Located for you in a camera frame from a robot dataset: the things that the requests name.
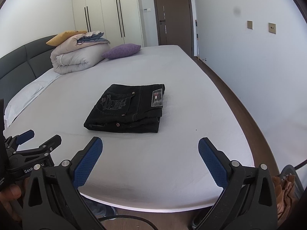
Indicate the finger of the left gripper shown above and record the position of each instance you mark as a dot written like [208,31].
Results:
[43,150]
[12,142]

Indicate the yellow cushion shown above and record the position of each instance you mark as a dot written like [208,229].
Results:
[60,38]

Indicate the white pillow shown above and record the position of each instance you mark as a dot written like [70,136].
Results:
[27,95]

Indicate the cream wardrobe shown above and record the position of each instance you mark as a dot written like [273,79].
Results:
[119,20]

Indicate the upper wall socket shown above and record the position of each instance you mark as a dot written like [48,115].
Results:
[250,25]

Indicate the wall socket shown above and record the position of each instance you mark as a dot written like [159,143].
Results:
[272,28]
[250,25]

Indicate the lower wall socket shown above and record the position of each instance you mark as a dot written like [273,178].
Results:
[272,28]

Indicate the black denim pants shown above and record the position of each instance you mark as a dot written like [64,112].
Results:
[128,109]

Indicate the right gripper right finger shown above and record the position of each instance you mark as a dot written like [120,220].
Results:
[247,200]

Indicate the folded blue clothes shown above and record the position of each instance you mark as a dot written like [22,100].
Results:
[94,38]

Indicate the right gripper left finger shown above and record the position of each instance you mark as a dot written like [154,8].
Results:
[52,199]

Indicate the purple cushion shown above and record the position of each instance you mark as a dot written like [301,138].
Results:
[121,51]

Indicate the grey upholstered headboard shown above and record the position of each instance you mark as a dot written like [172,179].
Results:
[24,65]

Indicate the folded grey beige duvet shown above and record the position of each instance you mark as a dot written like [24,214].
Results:
[71,57]

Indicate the person's left hand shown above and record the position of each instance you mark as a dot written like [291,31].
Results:
[11,193]

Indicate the brown paper bag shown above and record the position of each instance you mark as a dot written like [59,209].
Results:
[285,196]

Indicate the brown door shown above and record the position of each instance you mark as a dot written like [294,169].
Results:
[174,24]

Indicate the white bed with sheet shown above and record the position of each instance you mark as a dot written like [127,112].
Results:
[151,172]

